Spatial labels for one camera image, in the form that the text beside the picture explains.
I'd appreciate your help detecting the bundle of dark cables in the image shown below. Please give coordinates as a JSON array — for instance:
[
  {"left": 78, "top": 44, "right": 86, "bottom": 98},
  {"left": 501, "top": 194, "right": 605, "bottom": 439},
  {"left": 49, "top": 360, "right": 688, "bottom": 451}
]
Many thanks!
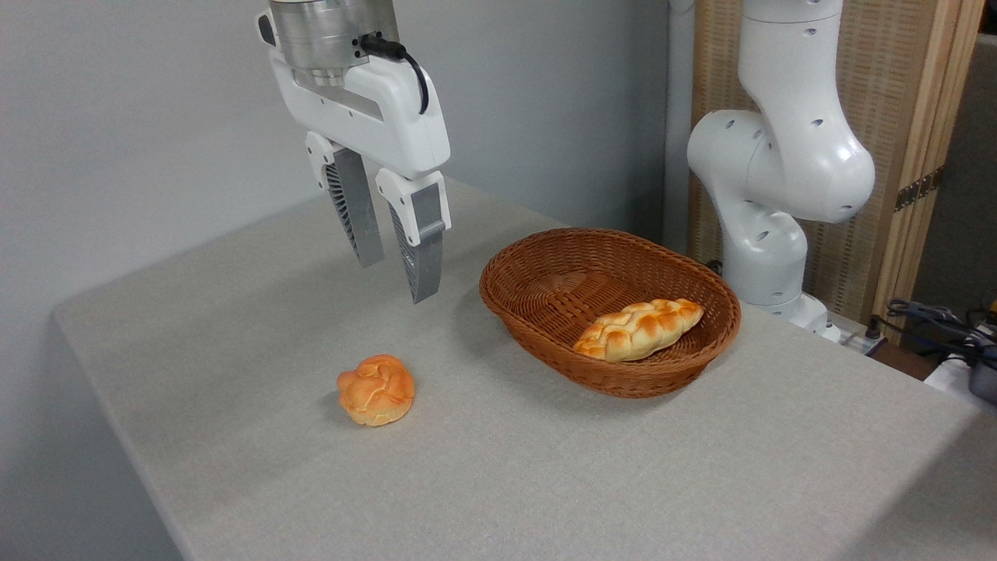
[{"left": 868, "top": 298, "right": 997, "bottom": 369}]

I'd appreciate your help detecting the metal screen hinge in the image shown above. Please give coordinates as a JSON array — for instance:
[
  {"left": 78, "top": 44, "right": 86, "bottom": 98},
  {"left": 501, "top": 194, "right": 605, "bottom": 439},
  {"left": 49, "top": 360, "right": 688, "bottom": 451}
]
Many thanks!
[{"left": 893, "top": 166, "right": 946, "bottom": 213}]

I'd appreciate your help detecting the brown wicker basket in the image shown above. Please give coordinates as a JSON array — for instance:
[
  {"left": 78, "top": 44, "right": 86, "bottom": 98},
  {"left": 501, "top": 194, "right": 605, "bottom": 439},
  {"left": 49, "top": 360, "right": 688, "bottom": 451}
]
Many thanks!
[{"left": 478, "top": 227, "right": 743, "bottom": 400}]

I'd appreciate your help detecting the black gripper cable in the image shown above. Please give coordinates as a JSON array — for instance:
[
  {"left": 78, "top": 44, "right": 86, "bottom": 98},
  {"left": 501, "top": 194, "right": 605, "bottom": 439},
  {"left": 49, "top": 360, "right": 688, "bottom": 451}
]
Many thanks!
[{"left": 359, "top": 33, "right": 431, "bottom": 116}]

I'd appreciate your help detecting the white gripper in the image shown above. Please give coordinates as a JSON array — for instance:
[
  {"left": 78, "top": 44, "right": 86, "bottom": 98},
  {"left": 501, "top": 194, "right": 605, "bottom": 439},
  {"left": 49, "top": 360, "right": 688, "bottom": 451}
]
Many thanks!
[{"left": 257, "top": 12, "right": 453, "bottom": 305}]

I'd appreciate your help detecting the wooden woven folding screen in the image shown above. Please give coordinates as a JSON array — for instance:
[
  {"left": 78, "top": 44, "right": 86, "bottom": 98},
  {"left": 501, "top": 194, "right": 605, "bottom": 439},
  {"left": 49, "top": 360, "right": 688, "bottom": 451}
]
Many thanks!
[{"left": 689, "top": 0, "right": 987, "bottom": 325}]

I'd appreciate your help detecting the round orange bread bun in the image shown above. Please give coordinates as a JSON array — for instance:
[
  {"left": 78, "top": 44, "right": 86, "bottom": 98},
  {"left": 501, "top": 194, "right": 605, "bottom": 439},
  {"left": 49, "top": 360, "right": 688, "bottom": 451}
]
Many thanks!
[{"left": 336, "top": 354, "right": 417, "bottom": 428}]

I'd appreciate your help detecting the braided golden bread loaf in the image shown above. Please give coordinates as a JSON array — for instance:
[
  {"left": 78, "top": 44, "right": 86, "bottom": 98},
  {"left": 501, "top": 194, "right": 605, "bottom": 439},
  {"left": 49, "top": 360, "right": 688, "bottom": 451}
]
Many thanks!
[{"left": 572, "top": 298, "right": 706, "bottom": 364}]

